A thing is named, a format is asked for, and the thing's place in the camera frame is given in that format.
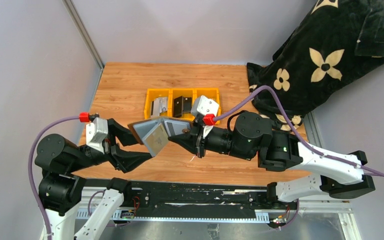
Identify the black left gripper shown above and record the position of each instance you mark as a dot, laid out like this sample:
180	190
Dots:
108	142

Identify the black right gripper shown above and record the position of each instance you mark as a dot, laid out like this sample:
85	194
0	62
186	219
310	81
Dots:
199	142

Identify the brown leather card holder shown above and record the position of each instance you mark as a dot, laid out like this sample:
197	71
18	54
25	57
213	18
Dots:
173	126

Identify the gold credit card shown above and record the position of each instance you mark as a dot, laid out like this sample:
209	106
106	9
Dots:
156	139

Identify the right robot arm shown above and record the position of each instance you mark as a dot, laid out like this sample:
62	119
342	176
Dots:
339	176

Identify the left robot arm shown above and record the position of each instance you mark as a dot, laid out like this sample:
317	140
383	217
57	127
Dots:
59	193

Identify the black card in tray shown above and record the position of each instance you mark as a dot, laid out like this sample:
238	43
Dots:
181	105

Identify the silver card in tray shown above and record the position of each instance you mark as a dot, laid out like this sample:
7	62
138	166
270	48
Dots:
159	107

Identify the yellow compartment tray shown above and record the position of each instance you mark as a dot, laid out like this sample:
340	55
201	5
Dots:
172	93

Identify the black floral blanket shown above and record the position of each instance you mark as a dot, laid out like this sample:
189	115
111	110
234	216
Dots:
337	43

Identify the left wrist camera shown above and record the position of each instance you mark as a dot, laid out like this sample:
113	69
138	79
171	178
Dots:
95	134

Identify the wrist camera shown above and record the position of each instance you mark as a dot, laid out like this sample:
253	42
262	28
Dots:
95	134
208	108

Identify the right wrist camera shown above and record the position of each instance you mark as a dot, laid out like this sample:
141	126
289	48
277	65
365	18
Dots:
208	108

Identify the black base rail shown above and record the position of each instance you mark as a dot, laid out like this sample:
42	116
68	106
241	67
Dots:
189	202

